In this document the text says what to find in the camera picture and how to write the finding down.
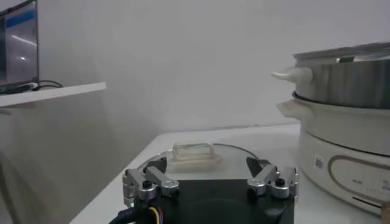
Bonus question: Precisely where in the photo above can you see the round glass pot lid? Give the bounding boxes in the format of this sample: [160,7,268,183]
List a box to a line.
[136,142,260,183]

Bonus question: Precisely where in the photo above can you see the perforated steel steamer basket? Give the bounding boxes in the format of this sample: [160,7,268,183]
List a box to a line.
[271,41,390,110]

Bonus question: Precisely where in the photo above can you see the black white usb adapter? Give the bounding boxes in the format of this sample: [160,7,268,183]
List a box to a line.
[5,82,40,93]

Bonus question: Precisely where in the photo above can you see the cream electric cooker base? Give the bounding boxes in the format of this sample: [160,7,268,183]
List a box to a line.
[275,99,390,217]

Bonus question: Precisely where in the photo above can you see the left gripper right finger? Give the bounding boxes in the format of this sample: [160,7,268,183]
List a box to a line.
[246,156,300,200]

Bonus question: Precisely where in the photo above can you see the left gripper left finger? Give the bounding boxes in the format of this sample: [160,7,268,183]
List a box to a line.
[122,157,180,208]

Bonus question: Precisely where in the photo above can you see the thin black looped cable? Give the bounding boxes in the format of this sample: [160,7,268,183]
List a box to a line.
[30,80,64,91]

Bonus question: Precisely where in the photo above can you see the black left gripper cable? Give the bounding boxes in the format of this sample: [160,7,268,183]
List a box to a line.
[108,206,165,224]

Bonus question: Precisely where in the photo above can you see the white side table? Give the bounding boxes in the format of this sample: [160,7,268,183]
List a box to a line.
[0,82,107,115]

